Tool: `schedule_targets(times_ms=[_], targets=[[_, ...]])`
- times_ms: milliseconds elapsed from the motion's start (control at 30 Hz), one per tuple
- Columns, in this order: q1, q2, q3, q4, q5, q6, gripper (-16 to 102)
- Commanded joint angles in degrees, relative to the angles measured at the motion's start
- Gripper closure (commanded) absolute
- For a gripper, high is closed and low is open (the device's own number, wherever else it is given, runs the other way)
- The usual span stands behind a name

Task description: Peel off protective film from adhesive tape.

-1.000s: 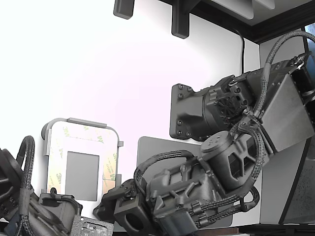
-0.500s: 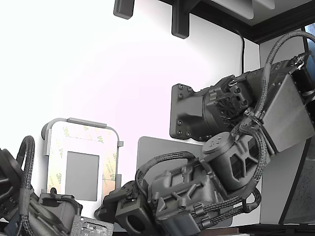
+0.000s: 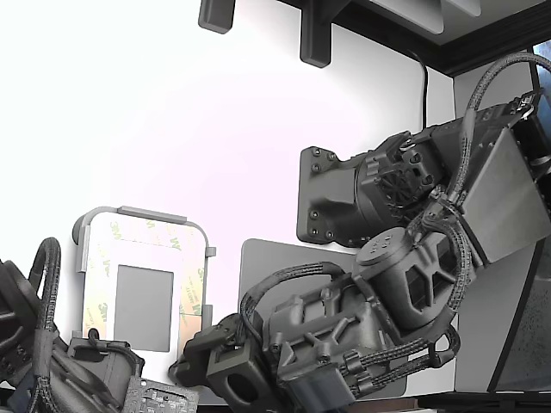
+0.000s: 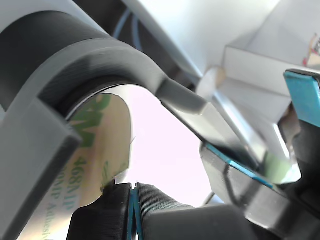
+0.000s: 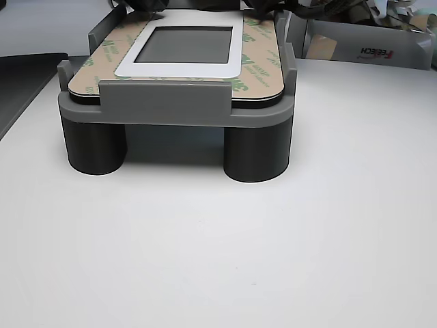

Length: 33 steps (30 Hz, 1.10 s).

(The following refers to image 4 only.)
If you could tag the grey Feetech cardboard box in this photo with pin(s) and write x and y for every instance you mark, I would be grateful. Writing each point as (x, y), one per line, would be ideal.
(262, 70)

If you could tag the grey fixture with dark legs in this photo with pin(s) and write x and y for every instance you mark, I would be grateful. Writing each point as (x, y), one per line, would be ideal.
(100, 57)

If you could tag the brown 3M tape liner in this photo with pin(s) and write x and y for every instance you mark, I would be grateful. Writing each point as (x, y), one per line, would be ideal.
(100, 140)

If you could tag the idle gripper finger with blue pad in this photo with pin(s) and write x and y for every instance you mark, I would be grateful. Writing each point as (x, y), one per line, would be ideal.
(306, 95)

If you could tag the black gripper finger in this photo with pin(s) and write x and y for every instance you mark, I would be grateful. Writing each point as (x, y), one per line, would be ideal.
(155, 202)
(105, 215)

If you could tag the black idle gripper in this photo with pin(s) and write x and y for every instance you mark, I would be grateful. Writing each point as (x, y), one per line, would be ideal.
(295, 212)

